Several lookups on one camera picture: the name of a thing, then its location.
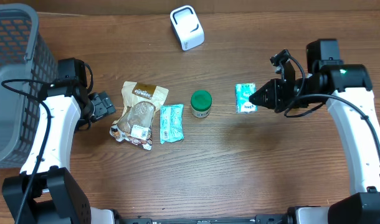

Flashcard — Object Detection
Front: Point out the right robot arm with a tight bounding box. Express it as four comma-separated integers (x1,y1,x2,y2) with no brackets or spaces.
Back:
249,39,380,223

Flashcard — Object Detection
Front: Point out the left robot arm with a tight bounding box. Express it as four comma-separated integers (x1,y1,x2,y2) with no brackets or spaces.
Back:
2,58,118,223

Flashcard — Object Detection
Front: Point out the white barcode scanner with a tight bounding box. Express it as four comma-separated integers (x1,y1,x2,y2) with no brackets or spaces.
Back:
169,5,205,51

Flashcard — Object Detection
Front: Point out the grey plastic mesh basket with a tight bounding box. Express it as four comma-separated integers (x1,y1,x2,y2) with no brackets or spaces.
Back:
0,4,58,169

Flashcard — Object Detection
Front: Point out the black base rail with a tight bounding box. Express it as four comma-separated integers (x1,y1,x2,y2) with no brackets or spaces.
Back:
115,214,296,224

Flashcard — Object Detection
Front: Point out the clear plastic snack bag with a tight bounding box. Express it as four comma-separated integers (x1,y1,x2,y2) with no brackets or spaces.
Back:
110,82,169,151

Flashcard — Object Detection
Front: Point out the green white tissue pack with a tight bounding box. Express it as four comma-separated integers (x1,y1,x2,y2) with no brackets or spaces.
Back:
235,83,257,114

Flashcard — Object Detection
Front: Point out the green lid glass jar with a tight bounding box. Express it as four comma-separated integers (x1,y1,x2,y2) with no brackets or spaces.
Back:
191,90,212,118

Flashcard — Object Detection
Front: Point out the small teal packet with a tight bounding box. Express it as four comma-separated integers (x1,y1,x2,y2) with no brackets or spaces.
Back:
160,104,184,144

